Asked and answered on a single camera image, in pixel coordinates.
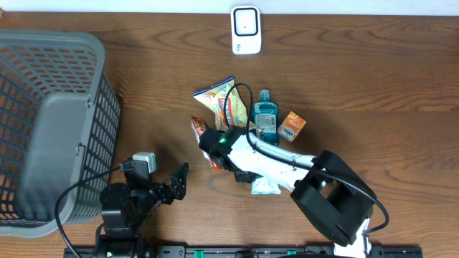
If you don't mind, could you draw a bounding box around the yellow wet wipes bag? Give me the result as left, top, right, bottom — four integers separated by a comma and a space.
193, 76, 248, 131

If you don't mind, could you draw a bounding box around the orange small box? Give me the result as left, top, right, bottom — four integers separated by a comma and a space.
278, 111, 306, 142

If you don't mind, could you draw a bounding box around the blue mouthwash bottle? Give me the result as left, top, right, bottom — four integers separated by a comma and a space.
253, 89, 280, 146

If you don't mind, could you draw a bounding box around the grey plastic basket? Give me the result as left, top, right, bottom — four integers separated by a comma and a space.
1, 29, 120, 238

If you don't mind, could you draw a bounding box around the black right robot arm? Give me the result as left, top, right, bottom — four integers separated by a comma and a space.
199, 126, 377, 257

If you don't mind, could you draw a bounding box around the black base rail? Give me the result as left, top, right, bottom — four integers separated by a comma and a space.
64, 244, 425, 258

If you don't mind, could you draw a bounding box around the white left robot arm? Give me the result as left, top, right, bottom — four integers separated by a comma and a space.
93, 159, 189, 258

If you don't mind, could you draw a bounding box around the red brown snack bar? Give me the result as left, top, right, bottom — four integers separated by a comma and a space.
190, 117, 222, 172

